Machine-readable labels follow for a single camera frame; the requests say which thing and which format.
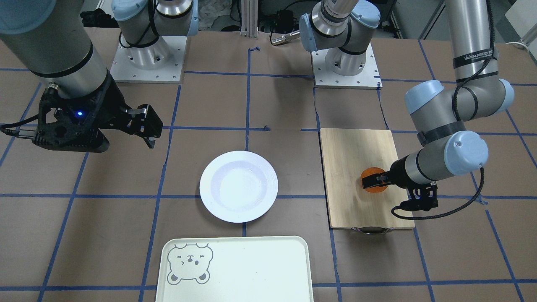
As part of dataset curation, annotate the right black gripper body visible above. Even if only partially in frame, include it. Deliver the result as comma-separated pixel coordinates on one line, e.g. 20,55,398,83
84,74,145,145

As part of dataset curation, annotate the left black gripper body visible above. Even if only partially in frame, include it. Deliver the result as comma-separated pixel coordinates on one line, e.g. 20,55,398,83
387,159,418,189

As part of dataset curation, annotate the orange fruit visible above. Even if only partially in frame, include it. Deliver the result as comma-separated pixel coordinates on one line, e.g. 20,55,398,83
360,167,391,193

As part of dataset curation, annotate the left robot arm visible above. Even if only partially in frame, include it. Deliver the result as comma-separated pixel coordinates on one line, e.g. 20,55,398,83
299,0,514,190

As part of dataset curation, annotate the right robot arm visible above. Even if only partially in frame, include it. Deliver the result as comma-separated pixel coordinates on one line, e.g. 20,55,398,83
1,0,199,153

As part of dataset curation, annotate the pale green bear tray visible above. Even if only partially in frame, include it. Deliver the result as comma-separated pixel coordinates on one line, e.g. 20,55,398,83
156,236,314,302

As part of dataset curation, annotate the wooden cutting board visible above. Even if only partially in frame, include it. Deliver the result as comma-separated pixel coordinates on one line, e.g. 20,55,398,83
320,128,415,233

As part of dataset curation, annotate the white round plate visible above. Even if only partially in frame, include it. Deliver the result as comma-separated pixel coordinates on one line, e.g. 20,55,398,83
199,151,279,223

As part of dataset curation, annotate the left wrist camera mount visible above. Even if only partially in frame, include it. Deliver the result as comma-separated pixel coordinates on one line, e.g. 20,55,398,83
401,182,438,211

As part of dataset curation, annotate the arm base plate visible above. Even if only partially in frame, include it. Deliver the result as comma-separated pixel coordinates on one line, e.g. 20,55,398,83
311,44,383,89
110,36,188,84

